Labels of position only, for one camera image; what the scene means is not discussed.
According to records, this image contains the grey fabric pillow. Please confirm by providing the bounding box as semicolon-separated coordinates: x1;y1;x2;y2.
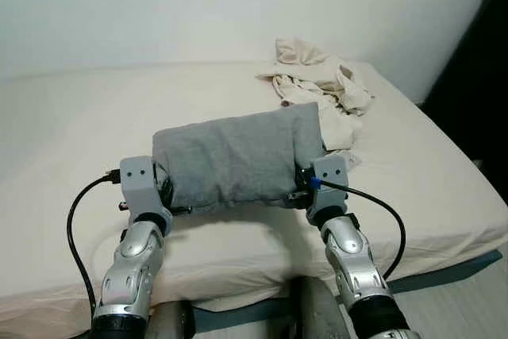
152;102;326;214

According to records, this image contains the bed mattress with cream sheet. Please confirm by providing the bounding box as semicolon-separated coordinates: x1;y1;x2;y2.
0;60;507;332

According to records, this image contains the crumpled cream clothing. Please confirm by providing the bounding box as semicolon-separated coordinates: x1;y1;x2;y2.
256;37;374;169

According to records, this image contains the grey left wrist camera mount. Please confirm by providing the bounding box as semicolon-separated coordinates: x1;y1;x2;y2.
119;156;174;225

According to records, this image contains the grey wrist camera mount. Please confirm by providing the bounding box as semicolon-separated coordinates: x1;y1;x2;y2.
119;156;174;225
306;154;350;225

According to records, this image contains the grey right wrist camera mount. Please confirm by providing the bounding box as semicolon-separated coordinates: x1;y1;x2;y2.
306;154;350;225

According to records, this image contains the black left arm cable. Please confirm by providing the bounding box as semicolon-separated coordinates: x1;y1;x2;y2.
67;169;121;324

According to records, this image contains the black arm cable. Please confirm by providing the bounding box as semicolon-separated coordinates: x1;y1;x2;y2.
67;169;121;324
317;180;407;280

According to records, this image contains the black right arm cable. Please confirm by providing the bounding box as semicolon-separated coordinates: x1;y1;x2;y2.
317;180;407;280

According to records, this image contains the blue bed frame base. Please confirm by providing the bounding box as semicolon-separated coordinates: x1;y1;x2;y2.
190;249;502;332

